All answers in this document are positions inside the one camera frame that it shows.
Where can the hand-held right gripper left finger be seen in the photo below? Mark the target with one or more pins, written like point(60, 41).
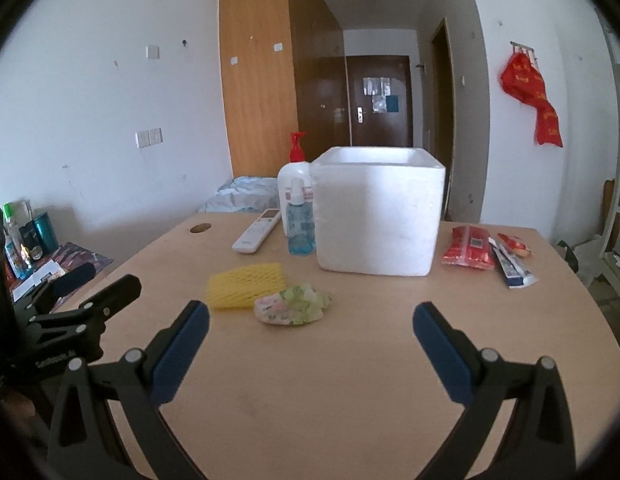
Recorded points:
point(182, 355)

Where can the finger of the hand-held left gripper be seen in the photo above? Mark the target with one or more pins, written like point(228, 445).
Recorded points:
point(72, 279)
point(112, 292)

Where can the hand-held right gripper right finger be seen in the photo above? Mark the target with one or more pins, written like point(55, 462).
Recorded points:
point(439, 355)

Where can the white foam box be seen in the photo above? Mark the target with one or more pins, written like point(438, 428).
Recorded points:
point(379, 210)

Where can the teal can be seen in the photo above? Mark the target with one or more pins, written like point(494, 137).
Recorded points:
point(46, 235)

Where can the clear bottle green cap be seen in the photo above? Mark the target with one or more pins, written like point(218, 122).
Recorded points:
point(12, 240)

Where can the yellow foam net sleeve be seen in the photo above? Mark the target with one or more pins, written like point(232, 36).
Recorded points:
point(240, 287)

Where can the large red packet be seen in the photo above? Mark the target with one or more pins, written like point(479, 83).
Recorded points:
point(467, 247)

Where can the white and blue tube packet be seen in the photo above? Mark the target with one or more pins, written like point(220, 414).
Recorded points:
point(514, 270)

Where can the floral shower cap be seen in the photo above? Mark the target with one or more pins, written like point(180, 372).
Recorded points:
point(295, 305)

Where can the small red snack packet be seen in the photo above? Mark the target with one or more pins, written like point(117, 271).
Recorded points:
point(514, 245)

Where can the white remote control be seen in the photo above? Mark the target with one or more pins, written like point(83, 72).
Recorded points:
point(255, 232)

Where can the light blue bedding pile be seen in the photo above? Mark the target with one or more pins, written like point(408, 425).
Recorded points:
point(240, 195)

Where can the small blue sanitizer bottle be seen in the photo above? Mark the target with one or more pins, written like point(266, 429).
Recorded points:
point(301, 230)

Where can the white pump bottle red top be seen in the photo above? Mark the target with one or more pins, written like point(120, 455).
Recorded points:
point(292, 175)

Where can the brown wooden board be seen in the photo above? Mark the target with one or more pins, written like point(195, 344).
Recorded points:
point(609, 207)

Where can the white metal bunk bed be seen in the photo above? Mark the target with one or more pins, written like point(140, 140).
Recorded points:
point(617, 210)

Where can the brown side door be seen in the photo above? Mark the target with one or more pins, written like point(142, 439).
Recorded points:
point(441, 125)

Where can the dark brown entrance door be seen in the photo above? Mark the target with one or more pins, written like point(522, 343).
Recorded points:
point(379, 115)

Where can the wooden wardrobe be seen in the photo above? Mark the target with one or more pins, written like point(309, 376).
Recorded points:
point(260, 85)

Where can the red plastic bags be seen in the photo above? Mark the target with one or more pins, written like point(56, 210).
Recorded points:
point(532, 95)

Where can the white double wall switch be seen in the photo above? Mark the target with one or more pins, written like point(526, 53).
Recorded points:
point(149, 137)

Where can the white wall socket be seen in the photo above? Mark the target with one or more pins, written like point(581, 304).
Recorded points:
point(153, 52)

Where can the metal wall hook rack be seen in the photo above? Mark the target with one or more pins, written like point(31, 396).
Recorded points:
point(522, 47)

